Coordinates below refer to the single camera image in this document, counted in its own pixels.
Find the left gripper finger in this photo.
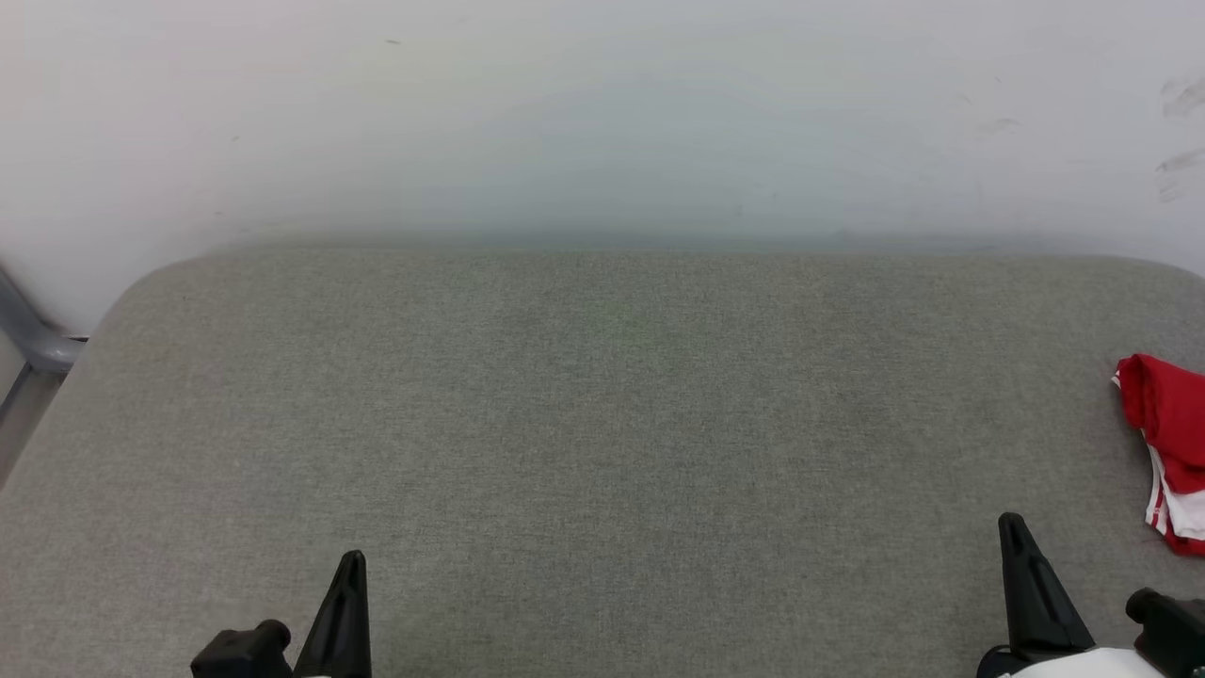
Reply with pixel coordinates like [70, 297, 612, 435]
[294, 551, 373, 678]

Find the grey fabric sofa cushion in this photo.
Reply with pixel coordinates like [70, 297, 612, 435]
[0, 247, 1205, 678]

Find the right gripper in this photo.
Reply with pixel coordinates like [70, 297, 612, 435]
[976, 513, 1169, 678]

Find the red and white shirt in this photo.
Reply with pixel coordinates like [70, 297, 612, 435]
[1113, 354, 1205, 557]

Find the grey metal tube frame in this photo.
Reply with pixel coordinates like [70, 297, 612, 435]
[0, 268, 90, 483]

